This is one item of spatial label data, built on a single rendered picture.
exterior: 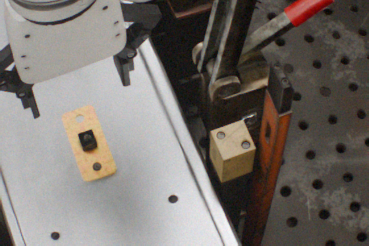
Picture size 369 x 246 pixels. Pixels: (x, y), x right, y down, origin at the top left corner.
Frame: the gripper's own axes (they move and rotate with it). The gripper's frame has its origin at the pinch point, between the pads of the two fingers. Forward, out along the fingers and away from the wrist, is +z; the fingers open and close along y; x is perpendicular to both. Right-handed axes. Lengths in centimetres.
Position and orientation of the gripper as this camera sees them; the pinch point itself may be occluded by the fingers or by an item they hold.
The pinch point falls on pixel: (75, 84)
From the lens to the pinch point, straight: 76.4
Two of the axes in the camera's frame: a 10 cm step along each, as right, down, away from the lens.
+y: -9.3, 3.2, -1.6
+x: 3.6, 8.1, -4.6
